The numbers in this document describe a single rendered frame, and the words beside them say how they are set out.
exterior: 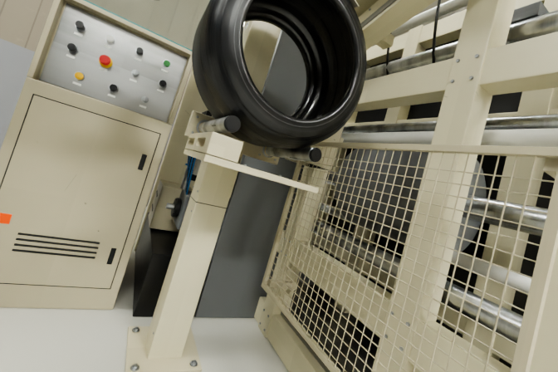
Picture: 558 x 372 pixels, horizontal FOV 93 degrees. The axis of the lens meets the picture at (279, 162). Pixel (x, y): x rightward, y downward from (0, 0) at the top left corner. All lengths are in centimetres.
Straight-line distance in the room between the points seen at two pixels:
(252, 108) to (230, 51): 15
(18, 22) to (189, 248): 302
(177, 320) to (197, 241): 32
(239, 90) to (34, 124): 93
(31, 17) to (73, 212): 258
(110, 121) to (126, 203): 37
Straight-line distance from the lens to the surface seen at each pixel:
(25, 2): 375
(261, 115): 74
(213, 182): 109
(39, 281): 155
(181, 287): 120
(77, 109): 140
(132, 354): 135
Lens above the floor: 80
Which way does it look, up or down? 3 degrees up
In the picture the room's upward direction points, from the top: 16 degrees clockwise
